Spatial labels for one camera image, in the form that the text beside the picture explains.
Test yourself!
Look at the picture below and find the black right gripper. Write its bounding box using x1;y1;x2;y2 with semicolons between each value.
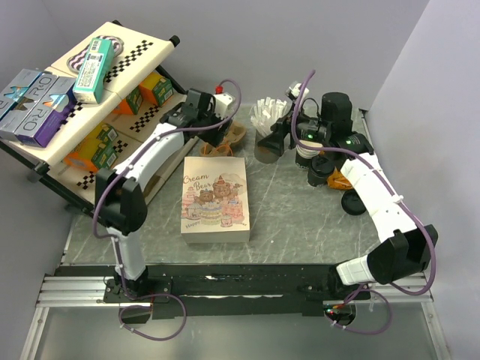
257;103;332;157

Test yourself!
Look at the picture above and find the black paper coffee cup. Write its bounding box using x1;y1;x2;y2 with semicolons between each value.
307;155;335;187

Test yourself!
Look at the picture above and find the brown paper takeout bag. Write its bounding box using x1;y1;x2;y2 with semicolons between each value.
180;156;251;245

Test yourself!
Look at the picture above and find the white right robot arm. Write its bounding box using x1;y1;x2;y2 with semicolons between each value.
259;89;438;299

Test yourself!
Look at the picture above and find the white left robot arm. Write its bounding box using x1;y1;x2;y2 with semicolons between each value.
92;87;239;302

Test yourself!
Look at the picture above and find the grey straw holder cup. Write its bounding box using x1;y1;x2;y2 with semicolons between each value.
254;130;283;164

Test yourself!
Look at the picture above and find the brown cardboard cup carrier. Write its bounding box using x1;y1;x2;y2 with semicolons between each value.
199;121;247;158

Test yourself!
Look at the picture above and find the stack of paper cups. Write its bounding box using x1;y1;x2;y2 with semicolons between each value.
295;145;319;170

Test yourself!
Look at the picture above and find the white wrapped straws bundle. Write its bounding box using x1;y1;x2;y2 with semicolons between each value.
250;97;289;137

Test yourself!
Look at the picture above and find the orange potato chips bag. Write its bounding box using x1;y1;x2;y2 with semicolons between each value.
327;169;353;191

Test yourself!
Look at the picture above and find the orange green box upper right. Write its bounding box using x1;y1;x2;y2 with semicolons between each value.
139;72;173;107

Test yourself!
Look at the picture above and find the orange green box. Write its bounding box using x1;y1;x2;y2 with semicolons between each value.
63;123;119;173
112;87;143;115
139;72;173;107

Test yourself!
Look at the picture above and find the cream tiered display shelf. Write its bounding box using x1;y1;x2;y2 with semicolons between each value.
1;21;186;216

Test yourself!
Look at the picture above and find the orange green box upper left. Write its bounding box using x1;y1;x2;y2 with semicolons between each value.
112;87;143;115

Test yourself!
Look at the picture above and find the orange green box lower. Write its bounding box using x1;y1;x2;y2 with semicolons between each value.
63;123;119;173

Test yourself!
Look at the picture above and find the teal product box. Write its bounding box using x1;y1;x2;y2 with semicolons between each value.
73;37;114;104

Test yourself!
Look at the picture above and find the purple R+O box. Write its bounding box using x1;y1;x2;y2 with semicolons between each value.
14;76;77;148

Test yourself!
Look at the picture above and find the silver R+O box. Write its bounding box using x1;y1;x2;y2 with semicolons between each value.
1;69;41;139

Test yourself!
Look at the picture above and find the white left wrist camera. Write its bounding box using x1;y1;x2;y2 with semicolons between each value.
214;85;235;119

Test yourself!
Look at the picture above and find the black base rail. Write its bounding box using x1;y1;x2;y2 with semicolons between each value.
103;264;357;320

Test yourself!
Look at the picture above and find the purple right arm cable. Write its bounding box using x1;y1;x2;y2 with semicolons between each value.
291;69;438;335

